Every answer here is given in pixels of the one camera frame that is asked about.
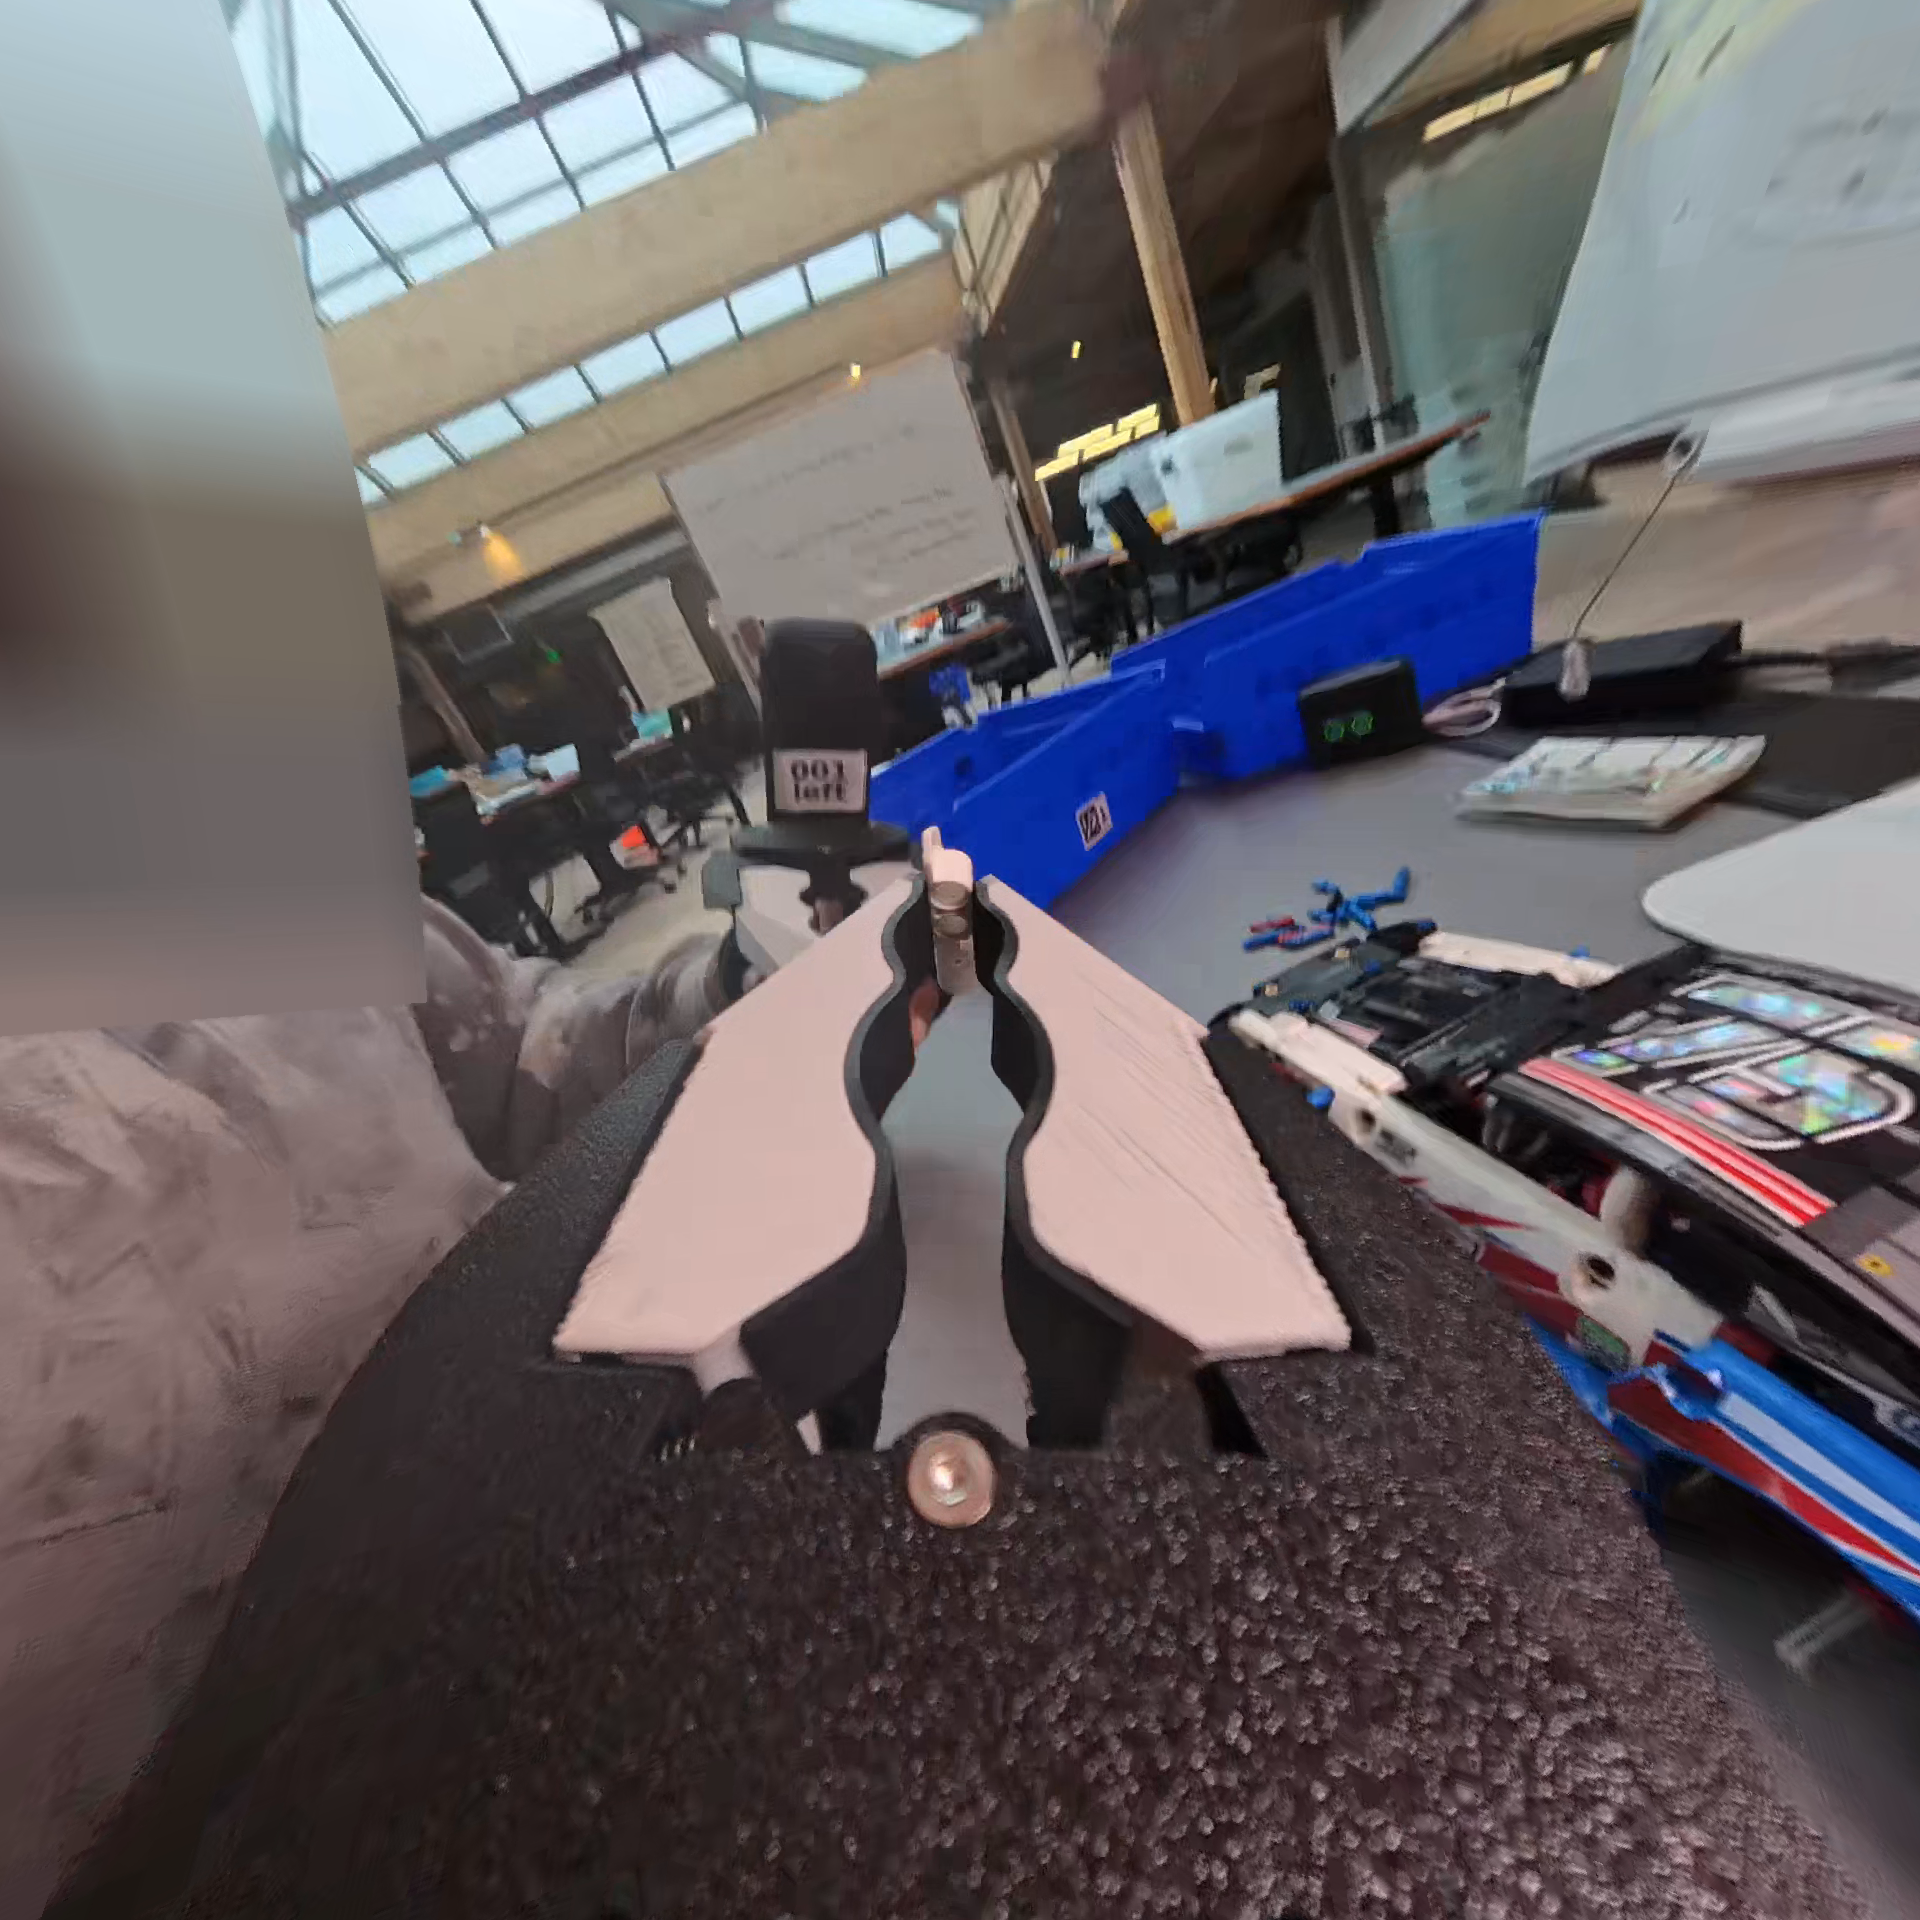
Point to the wooden far table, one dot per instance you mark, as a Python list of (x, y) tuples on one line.
[(1350, 476)]

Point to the white monitor stand base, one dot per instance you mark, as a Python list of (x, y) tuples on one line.
[(1799, 884)]

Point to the whiteboard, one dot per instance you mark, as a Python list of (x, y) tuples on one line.
[(840, 494)]

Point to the person's grey sweatshirt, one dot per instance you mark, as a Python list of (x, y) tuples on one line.
[(196, 1348)]

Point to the grey desk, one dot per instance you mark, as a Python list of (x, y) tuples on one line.
[(1200, 854)]

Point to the blue plastic bin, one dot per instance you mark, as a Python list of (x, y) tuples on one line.
[(1036, 764), (1350, 628)]

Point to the white storage box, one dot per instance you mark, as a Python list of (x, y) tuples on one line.
[(1200, 465)]

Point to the instruction booklet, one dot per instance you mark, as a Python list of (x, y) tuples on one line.
[(1612, 780)]

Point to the black office chair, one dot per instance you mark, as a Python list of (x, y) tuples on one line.
[(481, 869), (1149, 556)]

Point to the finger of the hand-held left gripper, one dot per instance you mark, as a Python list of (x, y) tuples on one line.
[(787, 931)]

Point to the near blue plastic bin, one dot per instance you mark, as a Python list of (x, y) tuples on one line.
[(1036, 764)]

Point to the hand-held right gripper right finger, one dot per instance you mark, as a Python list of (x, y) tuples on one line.
[(1172, 1185)]

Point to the black flat box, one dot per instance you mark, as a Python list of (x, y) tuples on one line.
[(1628, 673)]

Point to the person's left forearm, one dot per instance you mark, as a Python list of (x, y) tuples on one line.
[(585, 1035)]

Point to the black charger green display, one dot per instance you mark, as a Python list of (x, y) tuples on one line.
[(1359, 715)]

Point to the white toy panel piece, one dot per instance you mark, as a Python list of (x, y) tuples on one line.
[(950, 915)]

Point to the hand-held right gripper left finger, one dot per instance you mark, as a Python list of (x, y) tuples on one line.
[(721, 1185)]

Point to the white monitor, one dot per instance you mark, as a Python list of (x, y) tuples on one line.
[(1725, 225)]

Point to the black desk mat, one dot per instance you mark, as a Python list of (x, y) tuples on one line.
[(1846, 749)]

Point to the brick-built toy race car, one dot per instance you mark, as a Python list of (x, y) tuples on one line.
[(1652, 1170)]

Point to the paper flipchart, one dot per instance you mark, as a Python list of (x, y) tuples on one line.
[(653, 645)]

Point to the pile of blue red pins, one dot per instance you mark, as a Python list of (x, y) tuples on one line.
[(1328, 907)]

